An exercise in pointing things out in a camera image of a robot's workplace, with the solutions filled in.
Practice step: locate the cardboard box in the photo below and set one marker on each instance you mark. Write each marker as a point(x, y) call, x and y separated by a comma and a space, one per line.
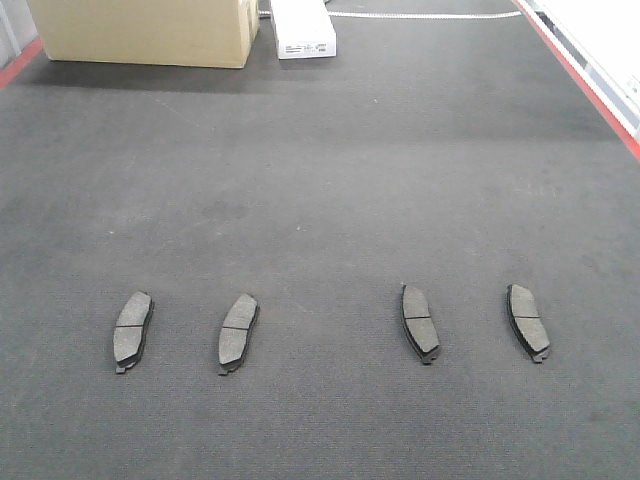
point(216, 34)

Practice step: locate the white side panel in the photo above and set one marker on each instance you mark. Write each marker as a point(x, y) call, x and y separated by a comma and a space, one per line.
point(603, 38)

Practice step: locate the brake pad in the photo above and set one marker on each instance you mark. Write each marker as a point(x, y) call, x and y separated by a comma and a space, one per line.
point(418, 325)
point(526, 322)
point(130, 330)
point(235, 333)

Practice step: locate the dark conveyor belt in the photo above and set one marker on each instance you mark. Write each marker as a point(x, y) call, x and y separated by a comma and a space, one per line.
point(330, 387)

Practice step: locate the white flat box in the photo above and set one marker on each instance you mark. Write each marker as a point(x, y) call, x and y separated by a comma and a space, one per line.
point(302, 29)

